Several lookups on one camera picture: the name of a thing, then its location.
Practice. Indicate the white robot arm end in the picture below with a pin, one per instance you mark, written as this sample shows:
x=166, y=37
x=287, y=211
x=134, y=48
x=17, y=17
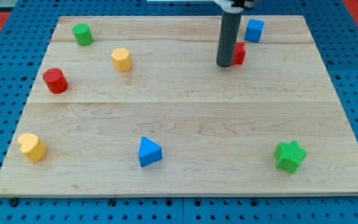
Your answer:
x=236, y=6

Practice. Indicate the green cylinder block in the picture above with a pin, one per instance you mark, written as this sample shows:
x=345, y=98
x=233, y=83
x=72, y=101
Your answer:
x=82, y=33

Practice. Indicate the blue triangle block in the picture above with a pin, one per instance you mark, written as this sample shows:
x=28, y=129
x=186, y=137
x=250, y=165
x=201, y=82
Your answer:
x=149, y=152

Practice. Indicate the blue cube block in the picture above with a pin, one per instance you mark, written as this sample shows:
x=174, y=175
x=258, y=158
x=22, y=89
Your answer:
x=254, y=30

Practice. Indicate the green star block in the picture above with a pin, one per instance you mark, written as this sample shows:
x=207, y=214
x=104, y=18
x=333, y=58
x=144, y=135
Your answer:
x=289, y=156

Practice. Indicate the yellow heart block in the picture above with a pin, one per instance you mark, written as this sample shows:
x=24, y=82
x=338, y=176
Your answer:
x=32, y=147

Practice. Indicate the red star block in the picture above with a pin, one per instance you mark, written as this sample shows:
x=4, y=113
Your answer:
x=239, y=54

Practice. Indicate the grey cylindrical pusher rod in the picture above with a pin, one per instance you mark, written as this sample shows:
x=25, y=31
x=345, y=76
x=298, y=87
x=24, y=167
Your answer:
x=229, y=30

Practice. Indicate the red cylinder block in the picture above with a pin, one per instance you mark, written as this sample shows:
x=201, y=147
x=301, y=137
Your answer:
x=55, y=80

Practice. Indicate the light wooden board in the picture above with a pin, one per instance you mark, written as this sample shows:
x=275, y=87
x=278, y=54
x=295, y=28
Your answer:
x=218, y=127

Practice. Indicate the yellow hexagon block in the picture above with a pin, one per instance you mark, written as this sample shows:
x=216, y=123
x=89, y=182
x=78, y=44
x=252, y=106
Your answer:
x=121, y=59

